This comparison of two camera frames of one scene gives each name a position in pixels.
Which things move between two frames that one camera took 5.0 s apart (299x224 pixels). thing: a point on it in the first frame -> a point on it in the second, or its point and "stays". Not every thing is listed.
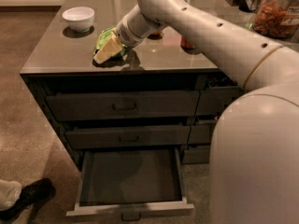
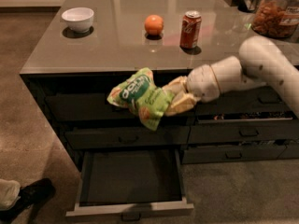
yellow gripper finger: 111,48 -> 177,86
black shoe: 31,195 stays
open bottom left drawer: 130,182 stays
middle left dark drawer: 128,136 stays
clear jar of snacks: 277,14 stays
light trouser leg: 9,193 stays
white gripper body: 128,35 -> 202,83
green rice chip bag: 105,35 -> 144,97
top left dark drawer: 124,105 stays
